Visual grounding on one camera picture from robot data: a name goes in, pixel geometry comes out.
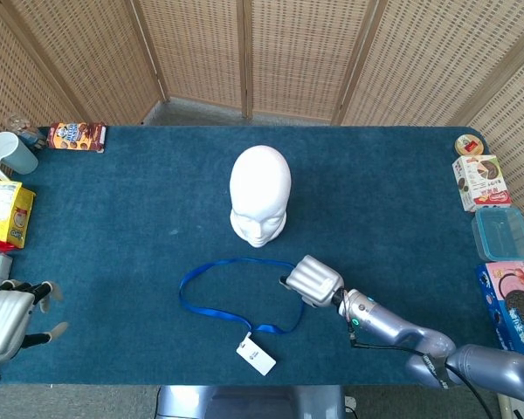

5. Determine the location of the light blue pitcher white handle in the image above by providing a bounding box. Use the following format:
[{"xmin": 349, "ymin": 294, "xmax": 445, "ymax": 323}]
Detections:
[{"xmin": 0, "ymin": 131, "xmax": 39, "ymax": 182}]

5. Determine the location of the silver robot torso base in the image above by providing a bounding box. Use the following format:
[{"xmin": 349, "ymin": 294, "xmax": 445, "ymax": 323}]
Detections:
[{"xmin": 155, "ymin": 384, "xmax": 346, "ymax": 419}]

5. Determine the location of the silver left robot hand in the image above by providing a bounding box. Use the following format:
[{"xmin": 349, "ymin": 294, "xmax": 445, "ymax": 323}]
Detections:
[{"xmin": 0, "ymin": 280, "xmax": 70, "ymax": 363}]

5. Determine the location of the bamboo folding screen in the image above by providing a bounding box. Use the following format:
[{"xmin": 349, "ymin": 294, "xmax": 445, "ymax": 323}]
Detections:
[{"xmin": 0, "ymin": 0, "xmax": 524, "ymax": 298}]

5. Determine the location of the brown cookie box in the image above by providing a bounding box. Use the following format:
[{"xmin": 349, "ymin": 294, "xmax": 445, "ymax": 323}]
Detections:
[{"xmin": 46, "ymin": 121, "xmax": 107, "ymax": 154}]

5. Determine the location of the pink blue Oreo box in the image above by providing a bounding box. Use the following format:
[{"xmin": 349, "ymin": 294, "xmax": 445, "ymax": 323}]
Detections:
[{"xmin": 474, "ymin": 260, "xmax": 524, "ymax": 355}]

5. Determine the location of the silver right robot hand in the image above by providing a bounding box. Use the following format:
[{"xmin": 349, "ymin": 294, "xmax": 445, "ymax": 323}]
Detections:
[{"xmin": 279, "ymin": 255, "xmax": 346, "ymax": 309}]

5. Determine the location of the clear container blue rim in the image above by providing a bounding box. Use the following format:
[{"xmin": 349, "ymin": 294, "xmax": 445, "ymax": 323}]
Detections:
[{"xmin": 471, "ymin": 206, "xmax": 524, "ymax": 263}]

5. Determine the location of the white red snack box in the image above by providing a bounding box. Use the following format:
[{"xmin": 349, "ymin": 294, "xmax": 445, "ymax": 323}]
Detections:
[{"xmin": 452, "ymin": 154, "xmax": 513, "ymax": 213}]

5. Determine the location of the round orange tin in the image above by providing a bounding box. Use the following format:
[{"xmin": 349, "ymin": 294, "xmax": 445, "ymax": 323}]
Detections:
[{"xmin": 455, "ymin": 134, "xmax": 485, "ymax": 156}]

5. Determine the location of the clear glass jar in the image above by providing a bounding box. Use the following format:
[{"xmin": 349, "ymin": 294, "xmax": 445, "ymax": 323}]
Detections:
[{"xmin": 3, "ymin": 112, "xmax": 47, "ymax": 152}]

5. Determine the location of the white plastic object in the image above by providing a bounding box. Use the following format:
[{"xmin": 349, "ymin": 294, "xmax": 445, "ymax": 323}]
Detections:
[{"xmin": 497, "ymin": 392, "xmax": 524, "ymax": 419}]

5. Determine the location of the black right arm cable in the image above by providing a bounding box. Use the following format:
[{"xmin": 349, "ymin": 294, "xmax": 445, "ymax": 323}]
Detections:
[{"xmin": 348, "ymin": 331, "xmax": 494, "ymax": 419}]

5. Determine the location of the blue carpet table cover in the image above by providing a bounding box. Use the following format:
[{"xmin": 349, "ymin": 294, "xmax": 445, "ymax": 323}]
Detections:
[{"xmin": 0, "ymin": 125, "xmax": 507, "ymax": 388}]

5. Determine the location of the white foam mannequin head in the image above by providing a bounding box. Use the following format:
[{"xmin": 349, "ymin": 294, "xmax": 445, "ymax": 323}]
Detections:
[{"xmin": 229, "ymin": 145, "xmax": 293, "ymax": 249}]

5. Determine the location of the blue lanyard with white tag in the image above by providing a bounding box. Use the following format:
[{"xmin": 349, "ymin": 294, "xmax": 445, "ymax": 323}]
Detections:
[{"xmin": 178, "ymin": 258, "xmax": 307, "ymax": 376}]

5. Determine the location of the yellow snack box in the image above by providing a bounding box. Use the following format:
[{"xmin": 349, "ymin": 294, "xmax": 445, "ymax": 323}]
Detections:
[{"xmin": 0, "ymin": 180, "xmax": 37, "ymax": 252}]

